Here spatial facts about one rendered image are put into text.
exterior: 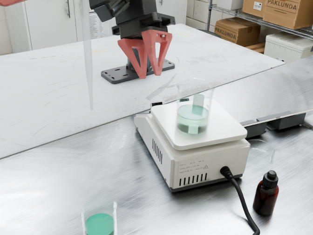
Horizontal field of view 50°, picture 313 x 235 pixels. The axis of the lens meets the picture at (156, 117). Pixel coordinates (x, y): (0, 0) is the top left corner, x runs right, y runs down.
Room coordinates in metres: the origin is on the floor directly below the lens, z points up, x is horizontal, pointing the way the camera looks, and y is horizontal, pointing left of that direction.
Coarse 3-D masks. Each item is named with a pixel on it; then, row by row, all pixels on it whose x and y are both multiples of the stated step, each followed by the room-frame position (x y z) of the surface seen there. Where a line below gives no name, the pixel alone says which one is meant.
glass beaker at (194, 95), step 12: (180, 84) 0.44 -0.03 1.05; (192, 84) 0.45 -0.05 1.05; (204, 84) 0.45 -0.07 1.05; (180, 96) 0.42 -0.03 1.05; (192, 96) 0.40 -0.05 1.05; (204, 96) 0.40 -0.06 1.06; (180, 108) 0.41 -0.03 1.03; (192, 108) 0.40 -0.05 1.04; (204, 108) 0.41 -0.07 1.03; (180, 120) 0.41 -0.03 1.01; (192, 120) 0.40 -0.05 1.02; (204, 120) 0.41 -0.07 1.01; (180, 132) 0.41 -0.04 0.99; (192, 132) 0.40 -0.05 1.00; (204, 132) 0.41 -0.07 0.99
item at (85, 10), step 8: (80, 0) 0.29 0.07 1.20; (88, 8) 0.29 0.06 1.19; (88, 16) 0.29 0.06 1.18; (88, 24) 0.29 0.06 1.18; (88, 32) 0.29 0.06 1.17; (88, 40) 0.29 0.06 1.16; (88, 48) 0.29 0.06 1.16; (88, 56) 0.29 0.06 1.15; (88, 64) 0.29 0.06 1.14; (88, 72) 0.29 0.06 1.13; (88, 80) 0.29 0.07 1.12; (88, 88) 0.29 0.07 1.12
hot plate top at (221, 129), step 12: (156, 108) 0.48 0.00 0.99; (168, 108) 0.49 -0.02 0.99; (216, 108) 0.49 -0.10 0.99; (156, 120) 0.45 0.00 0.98; (168, 120) 0.45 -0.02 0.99; (216, 120) 0.45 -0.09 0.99; (228, 120) 0.45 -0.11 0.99; (168, 132) 0.41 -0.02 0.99; (216, 132) 0.42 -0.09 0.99; (228, 132) 0.42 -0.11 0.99; (240, 132) 0.42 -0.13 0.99; (180, 144) 0.39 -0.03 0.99; (192, 144) 0.39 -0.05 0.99; (204, 144) 0.39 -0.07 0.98
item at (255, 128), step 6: (252, 120) 0.60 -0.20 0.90; (264, 120) 0.54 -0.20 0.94; (270, 120) 0.54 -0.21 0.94; (246, 126) 0.54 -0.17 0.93; (252, 126) 0.54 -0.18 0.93; (258, 126) 0.54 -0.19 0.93; (264, 126) 0.55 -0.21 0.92; (252, 132) 0.54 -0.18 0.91; (258, 132) 0.54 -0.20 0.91; (264, 132) 0.55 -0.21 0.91
